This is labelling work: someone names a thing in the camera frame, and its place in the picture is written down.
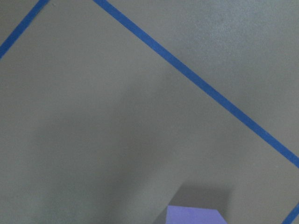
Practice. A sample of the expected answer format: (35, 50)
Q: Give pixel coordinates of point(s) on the purple foam block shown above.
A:
(191, 215)

